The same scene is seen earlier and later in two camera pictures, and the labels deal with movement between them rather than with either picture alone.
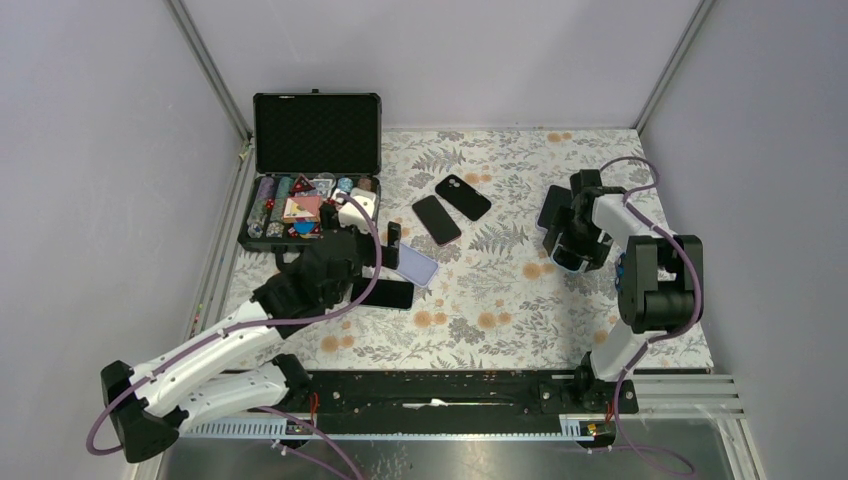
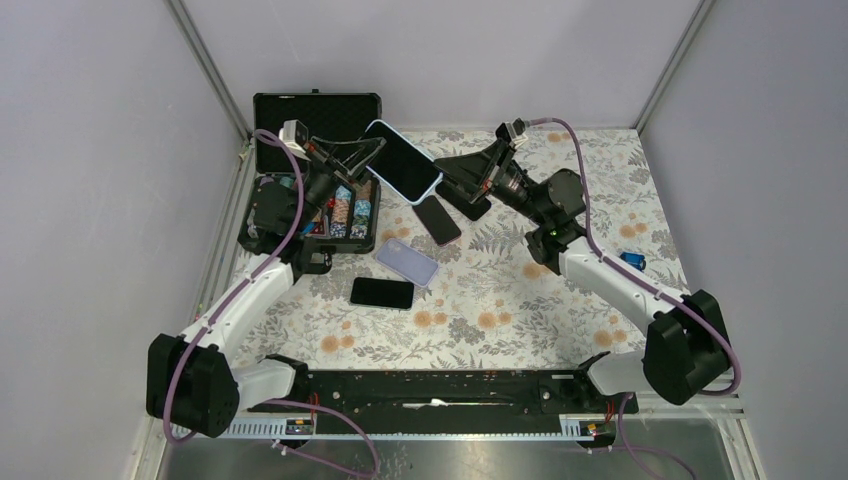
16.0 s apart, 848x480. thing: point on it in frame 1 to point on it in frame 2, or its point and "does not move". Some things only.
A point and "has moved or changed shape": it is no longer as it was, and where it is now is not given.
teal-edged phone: (384, 293) does not move
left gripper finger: (390, 254) to (326, 177)
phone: (415, 266) does not move
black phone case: (463, 196) does not move
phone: (568, 260) has moved or changed shape
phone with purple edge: (436, 220) does not move
